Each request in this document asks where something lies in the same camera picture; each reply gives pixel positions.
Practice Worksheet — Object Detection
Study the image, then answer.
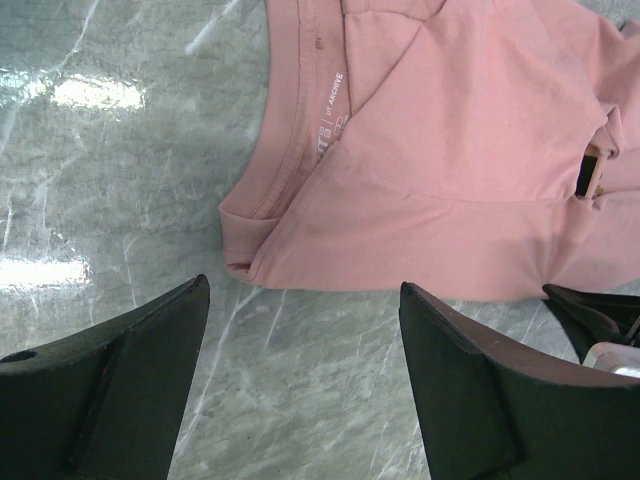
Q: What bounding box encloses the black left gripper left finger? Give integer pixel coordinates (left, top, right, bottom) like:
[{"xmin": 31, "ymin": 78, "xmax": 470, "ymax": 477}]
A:
[{"xmin": 1, "ymin": 275, "xmax": 210, "ymax": 479}]

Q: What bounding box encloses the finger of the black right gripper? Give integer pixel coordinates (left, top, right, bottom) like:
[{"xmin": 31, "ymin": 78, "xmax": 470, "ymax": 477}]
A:
[{"xmin": 542, "ymin": 284, "xmax": 639, "ymax": 363}]

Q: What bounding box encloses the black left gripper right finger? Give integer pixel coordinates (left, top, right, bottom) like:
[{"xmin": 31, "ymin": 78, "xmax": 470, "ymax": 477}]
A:
[{"xmin": 399, "ymin": 283, "xmax": 639, "ymax": 479}]

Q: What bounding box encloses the pink printed t-shirt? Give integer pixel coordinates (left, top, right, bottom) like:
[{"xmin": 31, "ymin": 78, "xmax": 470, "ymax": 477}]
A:
[{"xmin": 219, "ymin": 1, "xmax": 639, "ymax": 302}]

